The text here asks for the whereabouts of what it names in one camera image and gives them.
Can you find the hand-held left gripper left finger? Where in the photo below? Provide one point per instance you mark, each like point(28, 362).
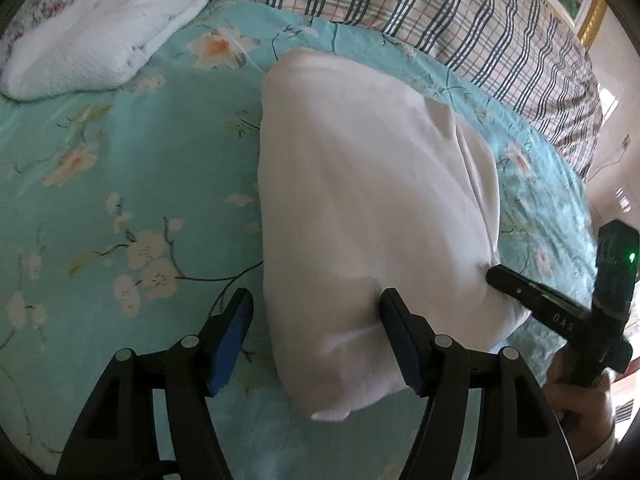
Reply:
point(232, 340)

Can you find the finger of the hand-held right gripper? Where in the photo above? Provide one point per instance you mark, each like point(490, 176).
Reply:
point(510, 285)

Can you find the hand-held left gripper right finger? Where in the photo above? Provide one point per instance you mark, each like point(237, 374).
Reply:
point(402, 345)

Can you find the white pillow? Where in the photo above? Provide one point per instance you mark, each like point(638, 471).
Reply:
point(360, 185)

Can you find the person's right forearm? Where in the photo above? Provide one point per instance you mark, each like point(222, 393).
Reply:
point(597, 457)

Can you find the person's right hand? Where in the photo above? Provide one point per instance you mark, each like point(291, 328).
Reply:
point(585, 410)

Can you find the teal floral bed sheet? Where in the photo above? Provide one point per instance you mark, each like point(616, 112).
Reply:
point(125, 170)

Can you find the plaid quilt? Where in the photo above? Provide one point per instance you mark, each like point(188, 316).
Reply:
point(450, 10)

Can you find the folded white towel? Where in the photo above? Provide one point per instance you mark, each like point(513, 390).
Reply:
point(100, 35)

